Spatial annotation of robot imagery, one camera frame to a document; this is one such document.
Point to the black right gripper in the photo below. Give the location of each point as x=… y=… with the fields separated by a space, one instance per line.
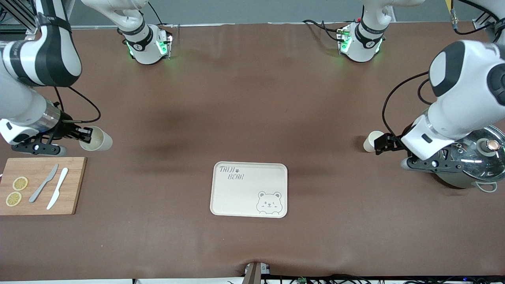
x=65 y=129

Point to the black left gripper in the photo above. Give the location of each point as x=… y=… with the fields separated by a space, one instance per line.
x=394 y=141

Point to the white IKEA cup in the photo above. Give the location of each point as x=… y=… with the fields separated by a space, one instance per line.
x=369 y=142
x=100 y=140

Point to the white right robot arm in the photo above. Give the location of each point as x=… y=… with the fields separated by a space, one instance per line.
x=144 y=47

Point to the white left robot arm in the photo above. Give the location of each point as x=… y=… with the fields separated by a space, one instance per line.
x=465 y=110

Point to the wooden cutting board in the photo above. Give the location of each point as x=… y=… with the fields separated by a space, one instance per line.
x=75 y=189

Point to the white plastic knife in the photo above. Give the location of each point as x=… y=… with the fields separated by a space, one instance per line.
x=59 y=185

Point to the grey plastic knife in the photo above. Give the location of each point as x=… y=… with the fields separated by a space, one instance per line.
x=43 y=183

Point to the grey electric cooking pot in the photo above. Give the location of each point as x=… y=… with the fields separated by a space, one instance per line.
x=457 y=179

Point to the yellow lemon slice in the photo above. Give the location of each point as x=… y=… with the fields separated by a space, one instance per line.
x=20 y=183
x=14 y=199

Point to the glass pot lid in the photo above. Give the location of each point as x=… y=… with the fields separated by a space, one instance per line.
x=485 y=165

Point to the brown table mat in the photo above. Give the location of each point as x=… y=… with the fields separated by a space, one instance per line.
x=252 y=118

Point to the cream bear print tray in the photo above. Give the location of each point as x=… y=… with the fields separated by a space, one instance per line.
x=236 y=197

